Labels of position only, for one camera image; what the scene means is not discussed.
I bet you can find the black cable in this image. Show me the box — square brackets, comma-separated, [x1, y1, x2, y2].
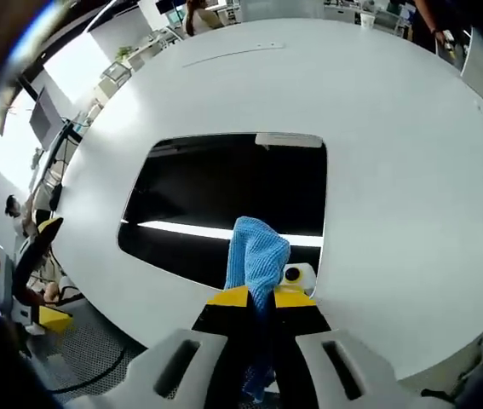
[47, 347, 134, 395]

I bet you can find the grey computer monitor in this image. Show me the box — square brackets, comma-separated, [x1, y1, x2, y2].
[28, 86, 85, 205]

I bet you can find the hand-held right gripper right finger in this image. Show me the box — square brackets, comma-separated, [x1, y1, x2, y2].
[272, 291, 415, 409]

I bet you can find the grey mesh office chair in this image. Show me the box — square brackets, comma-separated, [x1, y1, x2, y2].
[22, 304, 151, 404]

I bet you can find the blue cleaning cloth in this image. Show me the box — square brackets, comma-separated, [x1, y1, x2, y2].
[223, 216, 292, 404]

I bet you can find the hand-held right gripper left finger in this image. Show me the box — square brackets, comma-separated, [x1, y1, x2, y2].
[108, 285, 252, 409]

